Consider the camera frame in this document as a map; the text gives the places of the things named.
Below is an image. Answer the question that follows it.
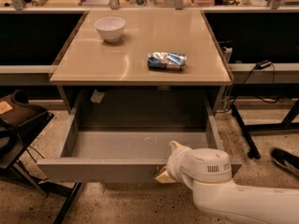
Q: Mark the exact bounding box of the blue foil snack bag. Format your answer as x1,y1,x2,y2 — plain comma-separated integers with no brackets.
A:
148,51,187,70

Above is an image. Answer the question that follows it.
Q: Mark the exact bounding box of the black power adapter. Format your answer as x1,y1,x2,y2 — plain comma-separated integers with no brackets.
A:
255,60,272,70

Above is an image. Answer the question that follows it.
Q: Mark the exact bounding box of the black cable on floor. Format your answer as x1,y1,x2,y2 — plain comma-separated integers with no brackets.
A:
25,145,46,164

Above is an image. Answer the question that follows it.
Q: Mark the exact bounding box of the white paper tag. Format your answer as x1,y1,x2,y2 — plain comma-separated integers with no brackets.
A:
90,90,105,104

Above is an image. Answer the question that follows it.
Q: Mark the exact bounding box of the grey top drawer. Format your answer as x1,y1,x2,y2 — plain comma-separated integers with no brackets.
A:
36,89,243,184

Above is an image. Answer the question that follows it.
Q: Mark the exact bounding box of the black stand frame right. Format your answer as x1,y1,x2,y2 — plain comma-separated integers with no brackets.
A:
232,100,299,160

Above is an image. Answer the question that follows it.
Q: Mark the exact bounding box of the black shoe upper right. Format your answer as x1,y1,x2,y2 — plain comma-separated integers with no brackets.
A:
270,147,299,175

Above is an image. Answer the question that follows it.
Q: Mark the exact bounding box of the white ceramic bowl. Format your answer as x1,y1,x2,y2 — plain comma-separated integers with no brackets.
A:
94,17,126,42

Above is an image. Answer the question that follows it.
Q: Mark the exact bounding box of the black chair left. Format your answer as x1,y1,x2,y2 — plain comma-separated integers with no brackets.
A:
0,90,81,224

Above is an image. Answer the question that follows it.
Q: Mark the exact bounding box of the grey drawer cabinet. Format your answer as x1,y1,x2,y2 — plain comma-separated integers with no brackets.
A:
49,8,234,117

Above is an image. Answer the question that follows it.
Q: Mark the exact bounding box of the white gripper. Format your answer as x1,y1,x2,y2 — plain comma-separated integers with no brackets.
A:
154,141,192,188

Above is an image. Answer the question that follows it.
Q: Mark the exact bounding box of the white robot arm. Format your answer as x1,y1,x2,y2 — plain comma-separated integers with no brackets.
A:
155,141,299,224

